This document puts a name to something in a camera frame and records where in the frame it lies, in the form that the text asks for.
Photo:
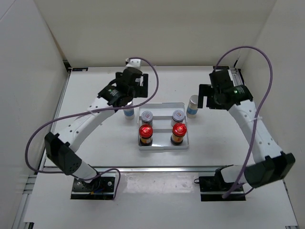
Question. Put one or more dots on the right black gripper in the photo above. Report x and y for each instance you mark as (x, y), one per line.
(205, 90)

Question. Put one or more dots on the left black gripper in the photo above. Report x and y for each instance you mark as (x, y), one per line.
(143, 89)

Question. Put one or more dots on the tall blue-label bottle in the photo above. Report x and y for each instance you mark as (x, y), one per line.
(192, 107)
(129, 111)

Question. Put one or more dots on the small silver-lid jar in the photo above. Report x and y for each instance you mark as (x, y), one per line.
(147, 118)
(177, 117)

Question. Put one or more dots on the red-lid sauce jar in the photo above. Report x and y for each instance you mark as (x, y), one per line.
(178, 132)
(146, 135)

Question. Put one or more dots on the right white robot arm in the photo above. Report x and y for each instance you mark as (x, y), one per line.
(270, 162)

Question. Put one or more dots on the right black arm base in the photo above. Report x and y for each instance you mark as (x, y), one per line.
(213, 187)

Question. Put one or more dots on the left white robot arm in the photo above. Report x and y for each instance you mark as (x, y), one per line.
(61, 147)

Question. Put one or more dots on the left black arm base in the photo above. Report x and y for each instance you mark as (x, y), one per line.
(102, 189)

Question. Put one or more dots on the right blue corner label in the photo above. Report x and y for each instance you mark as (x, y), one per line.
(221, 68)

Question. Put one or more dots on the blue corner label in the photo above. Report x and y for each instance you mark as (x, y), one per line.
(79, 69)
(221, 68)

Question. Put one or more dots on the white three-compartment tray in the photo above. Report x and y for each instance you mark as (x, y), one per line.
(161, 124)

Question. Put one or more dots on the left blue corner label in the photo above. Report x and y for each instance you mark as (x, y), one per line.
(79, 69)

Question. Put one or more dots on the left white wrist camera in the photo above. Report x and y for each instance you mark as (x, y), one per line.
(134, 63)

